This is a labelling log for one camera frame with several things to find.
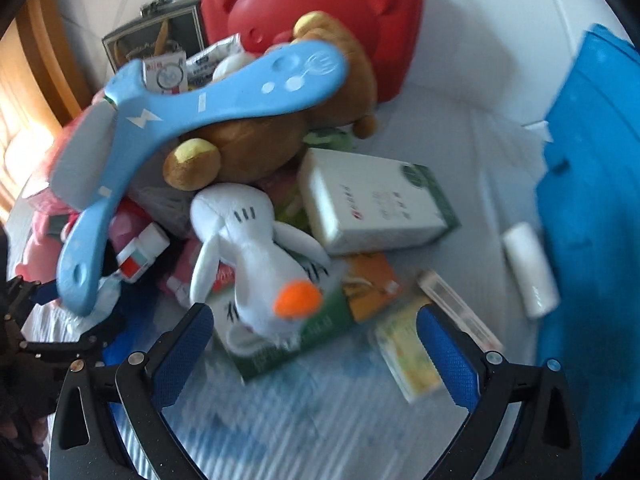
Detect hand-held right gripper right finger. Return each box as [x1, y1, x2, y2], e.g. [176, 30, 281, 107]
[416, 305, 583, 480]

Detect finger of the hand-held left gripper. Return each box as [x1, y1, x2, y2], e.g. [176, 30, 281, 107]
[5, 275, 63, 311]
[20, 310, 127, 361]

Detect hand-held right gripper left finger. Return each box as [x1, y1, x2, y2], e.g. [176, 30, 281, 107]
[50, 303, 216, 480]

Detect orange box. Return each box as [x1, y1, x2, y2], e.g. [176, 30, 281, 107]
[340, 252, 403, 323]

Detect white plush with orange nose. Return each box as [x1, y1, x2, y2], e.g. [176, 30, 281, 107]
[190, 182, 332, 356]

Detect pink tissue pack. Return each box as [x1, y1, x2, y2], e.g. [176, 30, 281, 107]
[25, 102, 121, 211]

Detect blue plastic crate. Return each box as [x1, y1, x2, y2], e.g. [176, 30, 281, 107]
[535, 22, 640, 478]

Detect lime green soft toy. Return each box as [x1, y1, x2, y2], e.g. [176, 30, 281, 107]
[305, 127, 353, 153]

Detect blue plastic hanger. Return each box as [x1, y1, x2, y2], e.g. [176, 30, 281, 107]
[56, 40, 350, 317]

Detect yellow green sachet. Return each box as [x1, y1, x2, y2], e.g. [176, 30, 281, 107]
[372, 310, 446, 403]

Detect pink plush toy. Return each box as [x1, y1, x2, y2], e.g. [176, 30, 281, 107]
[15, 210, 81, 301]

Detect red snack packet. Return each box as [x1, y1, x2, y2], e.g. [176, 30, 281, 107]
[157, 240, 238, 308]

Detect small red white box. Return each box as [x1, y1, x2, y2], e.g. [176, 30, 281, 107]
[116, 222, 171, 283]

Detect white paper roll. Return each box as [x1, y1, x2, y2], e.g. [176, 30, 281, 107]
[501, 222, 560, 318]

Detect white green box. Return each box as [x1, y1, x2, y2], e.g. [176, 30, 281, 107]
[298, 147, 461, 256]

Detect brown teddy bear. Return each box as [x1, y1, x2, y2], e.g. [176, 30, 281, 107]
[162, 11, 380, 191]

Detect white box with blue circle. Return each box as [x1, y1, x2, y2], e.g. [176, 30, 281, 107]
[142, 50, 188, 96]

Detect white foil packet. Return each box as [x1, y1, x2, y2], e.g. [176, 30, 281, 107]
[186, 34, 246, 86]

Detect dark tin box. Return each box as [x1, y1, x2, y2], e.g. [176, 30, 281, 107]
[102, 0, 206, 73]

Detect red bear suitcase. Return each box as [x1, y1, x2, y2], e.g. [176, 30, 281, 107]
[200, 0, 426, 106]

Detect wooden door frame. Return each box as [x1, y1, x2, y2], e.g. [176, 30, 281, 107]
[0, 0, 101, 216]

